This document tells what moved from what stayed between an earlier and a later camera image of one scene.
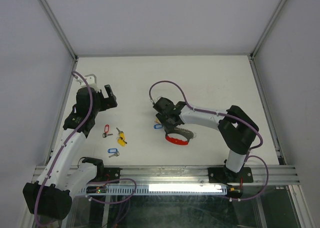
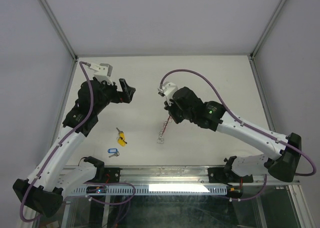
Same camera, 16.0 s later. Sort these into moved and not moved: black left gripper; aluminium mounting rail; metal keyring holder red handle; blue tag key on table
Moved: black left gripper; metal keyring holder red handle
Not moved: blue tag key on table; aluminium mounting rail
